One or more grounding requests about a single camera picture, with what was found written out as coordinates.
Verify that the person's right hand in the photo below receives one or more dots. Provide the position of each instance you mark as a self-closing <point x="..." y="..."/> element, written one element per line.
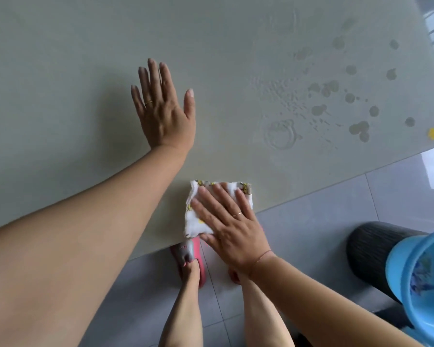
<point x="238" y="238"/>

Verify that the person's left hand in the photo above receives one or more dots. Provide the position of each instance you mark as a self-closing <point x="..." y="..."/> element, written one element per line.
<point x="164" y="122"/>

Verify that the person's left middle finger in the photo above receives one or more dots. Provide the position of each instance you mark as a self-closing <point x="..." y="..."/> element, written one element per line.
<point x="153" y="79"/>

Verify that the person's right thumb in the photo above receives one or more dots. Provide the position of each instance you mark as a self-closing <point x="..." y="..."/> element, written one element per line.
<point x="211" y="241"/>

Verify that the person's right middle finger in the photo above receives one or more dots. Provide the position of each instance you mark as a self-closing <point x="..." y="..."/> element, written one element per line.
<point x="213" y="204"/>

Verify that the person's left little finger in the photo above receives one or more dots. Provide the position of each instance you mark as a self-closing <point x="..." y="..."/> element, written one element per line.
<point x="136" y="99"/>

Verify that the person's left thumb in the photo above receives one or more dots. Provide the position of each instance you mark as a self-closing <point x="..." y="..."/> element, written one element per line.
<point x="190" y="102"/>

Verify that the person's right little finger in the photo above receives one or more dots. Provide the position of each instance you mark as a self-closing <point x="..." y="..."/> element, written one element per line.
<point x="245" y="204"/>

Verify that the white yellow-print cleaning cloth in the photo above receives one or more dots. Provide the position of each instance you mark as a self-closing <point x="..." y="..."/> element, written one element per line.
<point x="191" y="224"/>

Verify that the person's left forearm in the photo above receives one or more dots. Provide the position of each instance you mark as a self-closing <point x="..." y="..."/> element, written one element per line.
<point x="76" y="249"/>

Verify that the person's right forearm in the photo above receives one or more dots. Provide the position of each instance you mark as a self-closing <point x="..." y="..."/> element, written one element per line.
<point x="318" y="307"/>

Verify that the pink grey slipper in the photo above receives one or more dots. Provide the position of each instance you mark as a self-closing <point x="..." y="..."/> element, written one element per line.
<point x="199" y="256"/>
<point x="233" y="277"/>

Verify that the person's left leg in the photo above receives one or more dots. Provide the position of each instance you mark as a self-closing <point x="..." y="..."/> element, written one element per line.
<point x="184" y="314"/>

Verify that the person's leg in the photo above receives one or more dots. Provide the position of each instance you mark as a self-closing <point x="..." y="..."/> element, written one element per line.
<point x="184" y="314"/>
<point x="260" y="318"/>

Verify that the person's right leg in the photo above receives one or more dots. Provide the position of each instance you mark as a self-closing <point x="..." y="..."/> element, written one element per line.
<point x="260" y="318"/>

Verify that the black ribbed stool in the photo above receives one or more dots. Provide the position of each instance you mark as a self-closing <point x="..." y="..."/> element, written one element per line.
<point x="372" y="252"/>

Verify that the blue plastic basin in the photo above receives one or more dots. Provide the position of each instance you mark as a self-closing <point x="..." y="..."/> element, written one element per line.
<point x="419" y="281"/>

